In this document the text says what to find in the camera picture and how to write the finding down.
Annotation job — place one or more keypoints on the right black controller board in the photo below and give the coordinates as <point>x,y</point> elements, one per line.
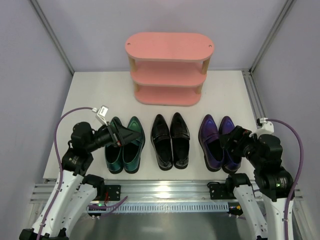
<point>234,210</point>

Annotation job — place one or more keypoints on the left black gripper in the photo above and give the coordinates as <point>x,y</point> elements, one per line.
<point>115,135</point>

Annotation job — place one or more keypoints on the left black controller board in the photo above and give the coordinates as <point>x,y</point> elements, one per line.
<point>95,211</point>

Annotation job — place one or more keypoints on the right corner aluminium post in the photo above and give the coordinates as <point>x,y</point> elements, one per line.
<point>283,14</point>

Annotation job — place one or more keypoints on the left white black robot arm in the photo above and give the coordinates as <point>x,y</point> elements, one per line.
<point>74,188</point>

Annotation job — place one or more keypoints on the purple metallic loafer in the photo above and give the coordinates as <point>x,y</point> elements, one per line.
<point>209,139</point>
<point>231,163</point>

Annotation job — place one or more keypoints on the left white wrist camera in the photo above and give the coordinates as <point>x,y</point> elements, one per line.
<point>100,114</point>

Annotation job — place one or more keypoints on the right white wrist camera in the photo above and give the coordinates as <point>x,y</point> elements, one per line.
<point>266,127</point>

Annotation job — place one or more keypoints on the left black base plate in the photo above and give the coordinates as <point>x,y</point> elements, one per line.
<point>108,193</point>

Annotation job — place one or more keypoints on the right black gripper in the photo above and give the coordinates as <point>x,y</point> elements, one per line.
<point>235,139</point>

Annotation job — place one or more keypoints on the right side aluminium rail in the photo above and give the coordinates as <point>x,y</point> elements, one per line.
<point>254,97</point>

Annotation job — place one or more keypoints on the left corner aluminium post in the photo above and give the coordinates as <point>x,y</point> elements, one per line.
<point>48,28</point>

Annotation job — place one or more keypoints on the aluminium mounting rail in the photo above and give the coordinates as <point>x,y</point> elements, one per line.
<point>149,191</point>

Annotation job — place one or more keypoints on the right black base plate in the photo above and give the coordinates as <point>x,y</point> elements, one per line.
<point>219,191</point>

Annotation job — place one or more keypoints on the black controller board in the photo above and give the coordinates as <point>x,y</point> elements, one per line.
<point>234,210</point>
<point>95,211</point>

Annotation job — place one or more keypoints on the slotted grey cable duct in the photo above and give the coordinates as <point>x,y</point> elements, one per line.
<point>173,207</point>

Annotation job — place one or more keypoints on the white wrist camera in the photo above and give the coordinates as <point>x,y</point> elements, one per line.
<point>266,127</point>
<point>100,114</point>

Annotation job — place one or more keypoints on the green metallic loafer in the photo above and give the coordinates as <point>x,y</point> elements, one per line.
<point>131,153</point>
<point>114,159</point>

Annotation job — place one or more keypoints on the pink three-tier shoe shelf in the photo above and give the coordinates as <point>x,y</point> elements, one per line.
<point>169,68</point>

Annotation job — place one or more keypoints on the black patent loafer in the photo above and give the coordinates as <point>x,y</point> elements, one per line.
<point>180,137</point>
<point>161,142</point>

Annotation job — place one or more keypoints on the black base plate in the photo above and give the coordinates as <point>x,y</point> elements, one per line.
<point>108,193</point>
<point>219,191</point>

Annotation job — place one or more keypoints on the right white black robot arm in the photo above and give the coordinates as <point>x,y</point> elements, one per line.
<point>264,151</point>

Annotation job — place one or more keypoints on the corner aluminium post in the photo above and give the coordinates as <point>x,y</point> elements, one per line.
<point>48,28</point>
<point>283,14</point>

